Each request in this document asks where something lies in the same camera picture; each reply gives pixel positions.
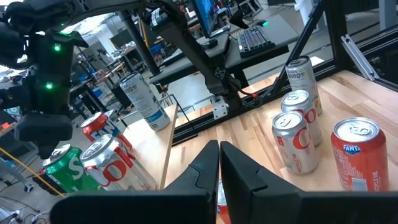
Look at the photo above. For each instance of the black computer keyboard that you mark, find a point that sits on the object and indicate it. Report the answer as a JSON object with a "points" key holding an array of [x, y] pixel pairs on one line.
{"points": [[255, 42]]}

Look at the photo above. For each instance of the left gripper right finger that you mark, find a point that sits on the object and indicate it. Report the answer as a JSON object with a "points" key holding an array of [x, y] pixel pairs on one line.
{"points": [[295, 208]]}

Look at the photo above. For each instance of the white corner bracket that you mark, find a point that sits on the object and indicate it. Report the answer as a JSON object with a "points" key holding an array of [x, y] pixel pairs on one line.
{"points": [[220, 107]]}

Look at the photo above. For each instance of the white Celsius can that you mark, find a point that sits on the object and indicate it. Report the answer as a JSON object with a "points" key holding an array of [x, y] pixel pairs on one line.
{"points": [[300, 77], [146, 105]]}

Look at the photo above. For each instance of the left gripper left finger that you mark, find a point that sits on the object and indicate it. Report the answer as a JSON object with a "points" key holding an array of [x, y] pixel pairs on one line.
{"points": [[140, 208]]}

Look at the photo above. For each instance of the silver metal bracket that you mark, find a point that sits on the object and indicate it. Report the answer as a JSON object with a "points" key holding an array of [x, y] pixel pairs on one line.
{"points": [[359, 57]]}

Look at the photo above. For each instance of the green Sprite can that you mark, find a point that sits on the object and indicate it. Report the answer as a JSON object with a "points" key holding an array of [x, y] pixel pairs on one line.
{"points": [[71, 174]]}

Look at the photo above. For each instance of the silver Diet Coke can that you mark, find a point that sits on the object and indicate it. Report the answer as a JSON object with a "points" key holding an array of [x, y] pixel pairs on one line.
{"points": [[118, 168], [292, 146], [306, 105]]}

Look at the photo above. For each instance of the computer monitor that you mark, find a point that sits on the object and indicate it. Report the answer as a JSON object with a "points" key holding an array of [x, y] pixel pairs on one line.
{"points": [[205, 14]]}

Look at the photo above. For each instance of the black metal table frame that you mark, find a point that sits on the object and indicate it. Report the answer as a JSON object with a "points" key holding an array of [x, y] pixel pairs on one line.
{"points": [[335, 37]]}

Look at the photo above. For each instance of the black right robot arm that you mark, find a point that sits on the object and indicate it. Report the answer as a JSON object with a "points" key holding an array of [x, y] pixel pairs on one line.
{"points": [[192, 53]]}

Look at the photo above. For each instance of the computer mouse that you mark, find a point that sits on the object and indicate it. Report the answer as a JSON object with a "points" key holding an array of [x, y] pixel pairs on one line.
{"points": [[262, 23]]}

